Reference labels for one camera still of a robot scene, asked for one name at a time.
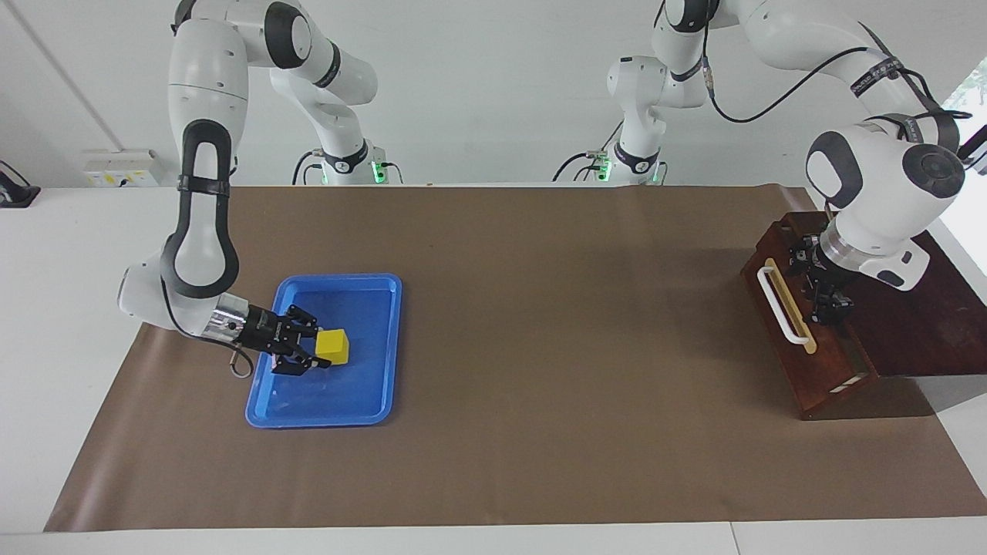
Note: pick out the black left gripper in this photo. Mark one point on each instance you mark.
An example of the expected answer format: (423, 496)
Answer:
(825, 277)

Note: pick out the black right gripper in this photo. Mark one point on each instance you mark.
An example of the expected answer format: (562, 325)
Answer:
(266, 331)

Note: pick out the yellow cube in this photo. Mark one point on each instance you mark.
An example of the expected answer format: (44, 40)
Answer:
(333, 347)

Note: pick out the wooden drawer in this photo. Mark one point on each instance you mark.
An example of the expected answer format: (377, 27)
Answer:
(829, 362)

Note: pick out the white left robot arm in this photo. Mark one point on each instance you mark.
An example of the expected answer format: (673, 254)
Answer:
(879, 193)

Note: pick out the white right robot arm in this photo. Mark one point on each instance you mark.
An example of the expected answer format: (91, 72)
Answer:
(204, 154)

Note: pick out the dark wooden drawer cabinet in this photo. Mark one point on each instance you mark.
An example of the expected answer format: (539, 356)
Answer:
(925, 331)

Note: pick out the blue plastic tray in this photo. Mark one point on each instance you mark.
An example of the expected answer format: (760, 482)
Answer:
(362, 385)

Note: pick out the brown table mat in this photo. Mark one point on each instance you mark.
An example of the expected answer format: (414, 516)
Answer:
(540, 385)

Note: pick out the black table clamp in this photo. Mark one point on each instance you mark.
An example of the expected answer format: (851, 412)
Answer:
(15, 194)

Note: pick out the white wall socket box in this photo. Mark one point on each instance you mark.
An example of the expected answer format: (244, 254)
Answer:
(119, 168)

